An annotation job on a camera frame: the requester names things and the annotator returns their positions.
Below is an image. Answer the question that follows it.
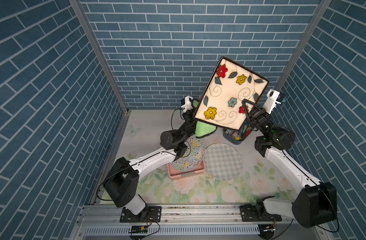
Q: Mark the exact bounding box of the green grey microfibre cloth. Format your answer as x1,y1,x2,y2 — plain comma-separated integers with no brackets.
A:
191,98,217,139

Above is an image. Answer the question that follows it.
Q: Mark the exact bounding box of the square floral plate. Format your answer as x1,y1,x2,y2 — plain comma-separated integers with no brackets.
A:
195,57,269,130

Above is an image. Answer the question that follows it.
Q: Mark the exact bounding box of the round checkered plate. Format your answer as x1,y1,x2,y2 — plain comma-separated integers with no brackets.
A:
204,143,243,181

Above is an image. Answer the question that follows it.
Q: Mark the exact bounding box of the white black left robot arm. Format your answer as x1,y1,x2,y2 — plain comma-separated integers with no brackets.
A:
101,110,196,216

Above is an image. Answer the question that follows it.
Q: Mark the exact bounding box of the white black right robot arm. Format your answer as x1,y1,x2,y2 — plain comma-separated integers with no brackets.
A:
242,99,338,229

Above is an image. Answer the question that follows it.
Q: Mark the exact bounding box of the round colourful patterned plate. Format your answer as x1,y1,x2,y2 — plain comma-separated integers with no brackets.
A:
171,135,206,172

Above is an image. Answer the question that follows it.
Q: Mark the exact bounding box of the blue tray of stationery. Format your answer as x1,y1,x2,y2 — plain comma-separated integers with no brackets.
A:
223,127,252,145

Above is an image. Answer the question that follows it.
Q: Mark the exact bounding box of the pink perforated plastic basket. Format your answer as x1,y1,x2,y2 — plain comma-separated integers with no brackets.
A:
167,161,206,180

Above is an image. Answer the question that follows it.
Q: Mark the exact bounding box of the small green circuit board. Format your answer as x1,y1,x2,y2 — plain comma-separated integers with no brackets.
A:
129,226,149,236

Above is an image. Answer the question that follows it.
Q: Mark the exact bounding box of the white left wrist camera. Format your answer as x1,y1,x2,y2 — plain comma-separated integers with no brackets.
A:
181,96,195,113

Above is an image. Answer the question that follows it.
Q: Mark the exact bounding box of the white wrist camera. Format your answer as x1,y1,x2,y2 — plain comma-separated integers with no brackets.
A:
181,96,195,113
263,89,286,114

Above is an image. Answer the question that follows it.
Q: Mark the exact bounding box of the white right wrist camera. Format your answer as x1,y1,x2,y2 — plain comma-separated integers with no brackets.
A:
263,89,286,114

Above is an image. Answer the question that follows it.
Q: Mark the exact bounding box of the aluminium corner post right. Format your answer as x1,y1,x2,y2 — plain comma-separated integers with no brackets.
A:
274,0,332,91

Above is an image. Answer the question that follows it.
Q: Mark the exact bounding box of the aluminium corner post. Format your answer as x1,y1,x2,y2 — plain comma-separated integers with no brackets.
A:
274,0,332,91
69,0,130,113

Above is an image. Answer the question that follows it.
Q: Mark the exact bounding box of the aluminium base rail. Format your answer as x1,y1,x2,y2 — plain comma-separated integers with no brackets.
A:
69,203,321,240

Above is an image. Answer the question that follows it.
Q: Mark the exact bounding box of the aluminium corner post left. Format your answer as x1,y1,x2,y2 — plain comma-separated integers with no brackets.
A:
69,0,130,113

